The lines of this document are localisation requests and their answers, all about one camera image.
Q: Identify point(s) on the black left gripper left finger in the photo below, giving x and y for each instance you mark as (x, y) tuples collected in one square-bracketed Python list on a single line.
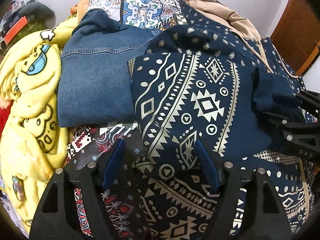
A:
[(56, 216)]

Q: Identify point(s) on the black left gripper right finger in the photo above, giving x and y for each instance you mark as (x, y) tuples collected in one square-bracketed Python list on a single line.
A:
[(264, 216)]

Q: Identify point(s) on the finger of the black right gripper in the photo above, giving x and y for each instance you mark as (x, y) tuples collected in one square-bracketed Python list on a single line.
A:
[(290, 133)]

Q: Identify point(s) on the navy patterned hooded jacket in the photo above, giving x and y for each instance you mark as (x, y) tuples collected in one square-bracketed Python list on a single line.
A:
[(253, 73)]

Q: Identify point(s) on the yellow cartoon blanket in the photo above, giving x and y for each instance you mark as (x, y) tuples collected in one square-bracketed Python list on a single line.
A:
[(33, 144)]

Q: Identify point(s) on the brown wooden door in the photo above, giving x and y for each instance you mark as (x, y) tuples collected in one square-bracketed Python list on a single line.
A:
[(296, 36)]

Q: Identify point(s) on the red cloth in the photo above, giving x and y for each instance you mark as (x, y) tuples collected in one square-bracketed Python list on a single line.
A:
[(4, 113)]

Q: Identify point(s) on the blue denim jeans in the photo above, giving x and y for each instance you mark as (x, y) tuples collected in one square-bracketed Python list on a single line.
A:
[(94, 86)]

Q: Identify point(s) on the orange box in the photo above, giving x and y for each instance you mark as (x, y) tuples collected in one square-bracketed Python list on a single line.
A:
[(18, 26)]

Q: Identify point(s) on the colourful patchwork bedspread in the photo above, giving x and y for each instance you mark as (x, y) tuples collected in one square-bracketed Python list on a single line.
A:
[(147, 5)]

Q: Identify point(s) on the dark green cushion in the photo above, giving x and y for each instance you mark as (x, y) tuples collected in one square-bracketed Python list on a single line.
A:
[(38, 11)]

